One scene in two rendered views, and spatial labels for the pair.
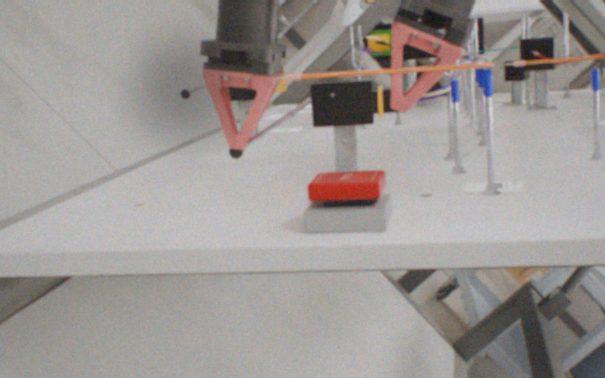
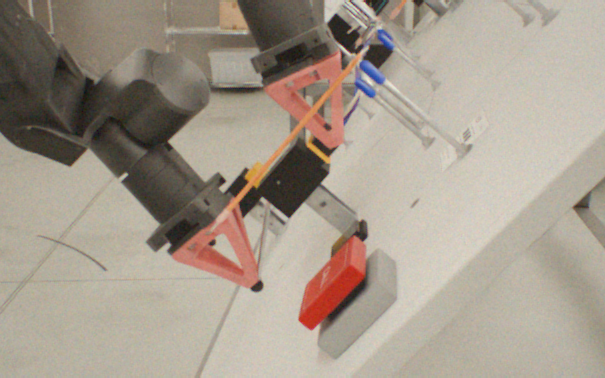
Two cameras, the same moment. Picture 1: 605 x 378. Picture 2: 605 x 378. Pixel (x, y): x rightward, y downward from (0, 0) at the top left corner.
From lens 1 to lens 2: 0.22 m
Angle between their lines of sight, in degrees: 8
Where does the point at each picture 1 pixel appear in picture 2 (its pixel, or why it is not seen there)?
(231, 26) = (158, 207)
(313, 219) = (330, 344)
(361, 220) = (368, 309)
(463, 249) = (475, 267)
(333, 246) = (362, 365)
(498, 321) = not seen: hidden behind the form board
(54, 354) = not seen: outside the picture
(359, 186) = (339, 283)
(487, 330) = not seen: hidden behind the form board
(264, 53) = (196, 207)
